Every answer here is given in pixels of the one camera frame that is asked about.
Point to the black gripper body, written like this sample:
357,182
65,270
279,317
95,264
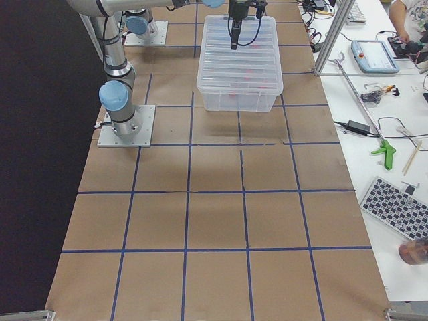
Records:
236,11

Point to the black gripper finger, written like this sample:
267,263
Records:
235,30

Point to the clear plastic box lid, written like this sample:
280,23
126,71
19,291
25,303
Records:
255,68

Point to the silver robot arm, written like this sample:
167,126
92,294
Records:
146,12
116,94

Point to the clear plastic storage box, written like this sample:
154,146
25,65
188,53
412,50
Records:
258,99

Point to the white keyboard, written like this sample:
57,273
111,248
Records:
355,16

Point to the blue teach pendant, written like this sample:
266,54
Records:
373,57

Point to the black power adapter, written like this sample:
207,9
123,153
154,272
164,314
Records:
356,127

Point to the wooden chopsticks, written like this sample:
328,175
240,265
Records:
411,158

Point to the checkered calibration board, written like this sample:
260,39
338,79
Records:
396,209

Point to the brown round jar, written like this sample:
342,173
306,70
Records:
414,252

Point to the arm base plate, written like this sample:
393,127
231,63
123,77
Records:
132,134
142,33

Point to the aluminium frame post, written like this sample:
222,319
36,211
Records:
333,33

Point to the green handled reacher grabber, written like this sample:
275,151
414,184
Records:
385,148

